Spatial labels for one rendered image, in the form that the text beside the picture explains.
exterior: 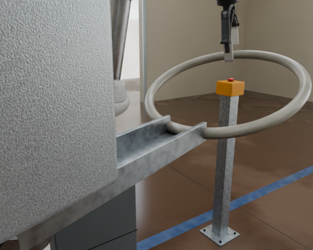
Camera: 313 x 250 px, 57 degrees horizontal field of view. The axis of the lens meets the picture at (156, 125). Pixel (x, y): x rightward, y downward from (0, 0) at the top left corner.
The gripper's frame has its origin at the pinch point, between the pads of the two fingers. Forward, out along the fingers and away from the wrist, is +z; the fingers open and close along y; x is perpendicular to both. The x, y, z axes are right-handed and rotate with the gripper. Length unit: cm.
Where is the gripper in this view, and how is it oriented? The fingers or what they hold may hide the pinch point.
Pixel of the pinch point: (231, 49)
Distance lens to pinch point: 111.0
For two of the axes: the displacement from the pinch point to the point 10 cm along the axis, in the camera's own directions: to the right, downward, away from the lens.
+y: -3.4, 6.0, -7.2
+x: 9.1, 0.3, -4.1
